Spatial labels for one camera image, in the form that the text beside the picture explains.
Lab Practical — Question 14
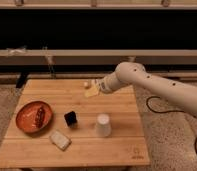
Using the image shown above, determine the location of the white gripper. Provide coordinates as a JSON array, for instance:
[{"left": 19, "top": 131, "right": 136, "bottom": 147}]
[{"left": 85, "top": 73, "right": 122, "bottom": 98}]

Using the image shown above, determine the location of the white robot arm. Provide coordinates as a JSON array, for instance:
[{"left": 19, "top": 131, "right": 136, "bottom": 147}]
[{"left": 85, "top": 62, "right": 197, "bottom": 118}]

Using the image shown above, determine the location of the black eraser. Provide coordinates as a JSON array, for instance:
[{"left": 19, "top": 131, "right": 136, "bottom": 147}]
[{"left": 64, "top": 111, "right": 77, "bottom": 126}]

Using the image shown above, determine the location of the wooden table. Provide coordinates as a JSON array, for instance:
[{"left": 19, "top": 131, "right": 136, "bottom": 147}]
[{"left": 0, "top": 79, "right": 150, "bottom": 169}]

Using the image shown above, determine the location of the dark brown food item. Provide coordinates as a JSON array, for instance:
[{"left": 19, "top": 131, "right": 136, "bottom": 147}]
[{"left": 35, "top": 107, "right": 45, "bottom": 128}]

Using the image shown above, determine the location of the white sponge block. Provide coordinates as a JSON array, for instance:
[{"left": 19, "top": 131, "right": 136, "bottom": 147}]
[{"left": 50, "top": 131, "right": 71, "bottom": 150}]

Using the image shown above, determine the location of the orange bowl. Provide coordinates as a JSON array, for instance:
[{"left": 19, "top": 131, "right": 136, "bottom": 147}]
[{"left": 15, "top": 101, "right": 53, "bottom": 134}]

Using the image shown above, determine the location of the black cable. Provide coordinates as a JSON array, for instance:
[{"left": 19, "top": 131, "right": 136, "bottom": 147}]
[{"left": 145, "top": 79, "right": 197, "bottom": 163}]

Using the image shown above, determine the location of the grey horizontal rail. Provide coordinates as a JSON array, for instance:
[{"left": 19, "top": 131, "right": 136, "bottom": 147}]
[{"left": 0, "top": 49, "right": 197, "bottom": 65}]

